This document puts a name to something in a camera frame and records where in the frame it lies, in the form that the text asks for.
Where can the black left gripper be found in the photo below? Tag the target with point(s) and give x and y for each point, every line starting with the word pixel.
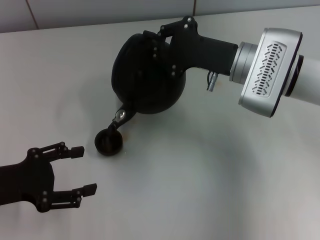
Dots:
pixel 25 182

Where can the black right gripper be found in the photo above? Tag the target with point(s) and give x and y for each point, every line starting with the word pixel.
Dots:
pixel 205 55

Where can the small black teacup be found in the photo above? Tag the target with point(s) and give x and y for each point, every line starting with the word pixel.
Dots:
pixel 107 150

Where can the black cast iron teapot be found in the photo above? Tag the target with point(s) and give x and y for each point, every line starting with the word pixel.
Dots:
pixel 150 95

